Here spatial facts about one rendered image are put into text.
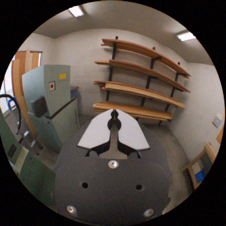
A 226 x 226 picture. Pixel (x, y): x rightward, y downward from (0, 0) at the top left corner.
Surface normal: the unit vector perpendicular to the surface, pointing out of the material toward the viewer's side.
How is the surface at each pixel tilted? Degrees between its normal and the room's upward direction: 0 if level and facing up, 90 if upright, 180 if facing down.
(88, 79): 90
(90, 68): 90
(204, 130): 90
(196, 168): 90
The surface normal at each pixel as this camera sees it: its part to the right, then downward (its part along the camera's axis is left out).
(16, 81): 1.00, 0.09
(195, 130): -0.99, -0.14
